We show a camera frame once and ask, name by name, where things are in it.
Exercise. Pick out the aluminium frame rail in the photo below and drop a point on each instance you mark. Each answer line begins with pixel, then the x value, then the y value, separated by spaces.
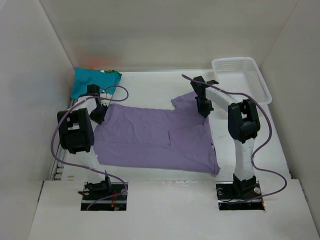
pixel 56 151

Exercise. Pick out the white plastic basket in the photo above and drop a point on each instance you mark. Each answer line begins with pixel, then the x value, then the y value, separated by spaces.
pixel 241 75

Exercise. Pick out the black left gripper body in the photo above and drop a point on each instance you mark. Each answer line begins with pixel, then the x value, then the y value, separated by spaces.
pixel 98 114

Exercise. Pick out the lilac t shirt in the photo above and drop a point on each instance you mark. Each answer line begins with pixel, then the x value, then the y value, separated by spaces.
pixel 178 139

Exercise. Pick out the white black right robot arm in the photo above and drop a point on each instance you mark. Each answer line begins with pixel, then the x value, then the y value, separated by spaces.
pixel 243 125

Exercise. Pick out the teal t shirt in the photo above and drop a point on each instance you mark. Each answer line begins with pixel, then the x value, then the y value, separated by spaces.
pixel 84 77

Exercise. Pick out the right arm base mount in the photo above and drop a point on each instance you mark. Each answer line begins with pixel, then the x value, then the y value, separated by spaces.
pixel 230 199

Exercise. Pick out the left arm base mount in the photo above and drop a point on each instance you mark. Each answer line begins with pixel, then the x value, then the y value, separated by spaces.
pixel 104 196

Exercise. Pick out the green t shirt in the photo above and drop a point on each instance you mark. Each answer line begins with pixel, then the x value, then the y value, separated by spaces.
pixel 114 71

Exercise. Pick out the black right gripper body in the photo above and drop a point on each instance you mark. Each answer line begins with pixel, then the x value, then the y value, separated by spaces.
pixel 204 105

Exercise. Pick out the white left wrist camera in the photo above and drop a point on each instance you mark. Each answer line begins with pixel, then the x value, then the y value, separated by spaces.
pixel 106 96

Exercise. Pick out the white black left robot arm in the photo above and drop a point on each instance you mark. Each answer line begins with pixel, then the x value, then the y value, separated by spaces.
pixel 76 135

